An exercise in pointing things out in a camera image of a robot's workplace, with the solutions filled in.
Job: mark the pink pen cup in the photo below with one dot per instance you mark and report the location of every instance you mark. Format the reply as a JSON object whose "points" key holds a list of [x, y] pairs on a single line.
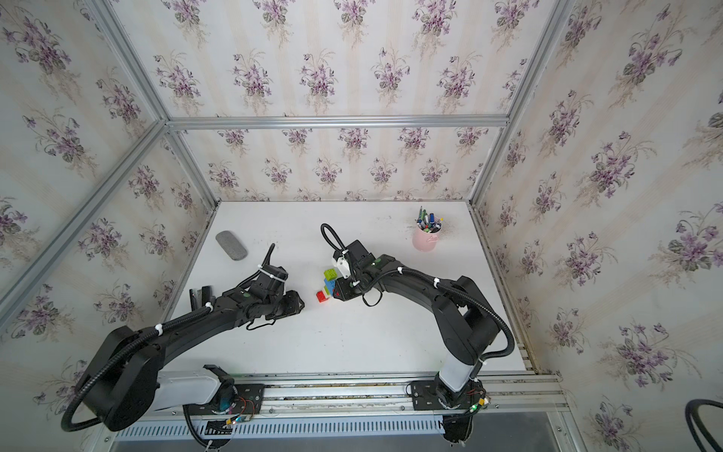
{"points": [[425, 239]]}

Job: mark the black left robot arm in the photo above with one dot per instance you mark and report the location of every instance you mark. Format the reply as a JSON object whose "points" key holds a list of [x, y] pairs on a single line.
{"points": [[124, 379]]}

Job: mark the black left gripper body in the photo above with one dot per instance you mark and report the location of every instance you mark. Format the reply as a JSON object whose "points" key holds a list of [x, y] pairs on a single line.
{"points": [[288, 304]]}

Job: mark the coloured pens in cup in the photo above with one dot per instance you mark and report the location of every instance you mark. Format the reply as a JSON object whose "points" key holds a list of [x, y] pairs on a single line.
{"points": [[428, 222]]}

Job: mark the aluminium mounting rail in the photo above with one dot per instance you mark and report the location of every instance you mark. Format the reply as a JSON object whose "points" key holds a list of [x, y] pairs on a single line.
{"points": [[349, 394]]}

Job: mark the white slotted cable duct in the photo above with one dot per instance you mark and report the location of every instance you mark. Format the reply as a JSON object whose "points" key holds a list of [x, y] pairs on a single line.
{"points": [[283, 428]]}

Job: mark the black chair edge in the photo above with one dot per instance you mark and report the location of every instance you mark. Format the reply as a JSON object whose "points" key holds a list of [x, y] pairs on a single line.
{"points": [[703, 438]]}

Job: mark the lime green lego brick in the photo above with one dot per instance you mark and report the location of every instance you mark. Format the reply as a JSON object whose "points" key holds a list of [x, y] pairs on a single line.
{"points": [[330, 275]]}

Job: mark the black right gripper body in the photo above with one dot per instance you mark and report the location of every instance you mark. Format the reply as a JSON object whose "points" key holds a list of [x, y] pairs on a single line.
{"points": [[350, 286]]}

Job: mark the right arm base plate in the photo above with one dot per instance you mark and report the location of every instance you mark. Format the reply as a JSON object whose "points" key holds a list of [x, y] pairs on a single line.
{"points": [[434, 395]]}

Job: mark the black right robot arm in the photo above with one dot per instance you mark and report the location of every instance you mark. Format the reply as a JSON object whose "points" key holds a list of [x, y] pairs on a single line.
{"points": [[472, 332]]}

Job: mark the blue long lego brick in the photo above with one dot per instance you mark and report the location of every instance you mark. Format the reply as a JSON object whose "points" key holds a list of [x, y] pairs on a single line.
{"points": [[329, 286]]}

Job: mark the grey whiteboard eraser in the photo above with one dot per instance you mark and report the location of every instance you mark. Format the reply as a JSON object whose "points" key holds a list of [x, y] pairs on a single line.
{"points": [[231, 245]]}

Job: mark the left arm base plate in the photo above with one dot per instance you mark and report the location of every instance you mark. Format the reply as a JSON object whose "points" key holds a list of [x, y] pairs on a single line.
{"points": [[247, 399]]}

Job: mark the red lego brick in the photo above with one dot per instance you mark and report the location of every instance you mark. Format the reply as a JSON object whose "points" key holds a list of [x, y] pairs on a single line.
{"points": [[322, 296]]}

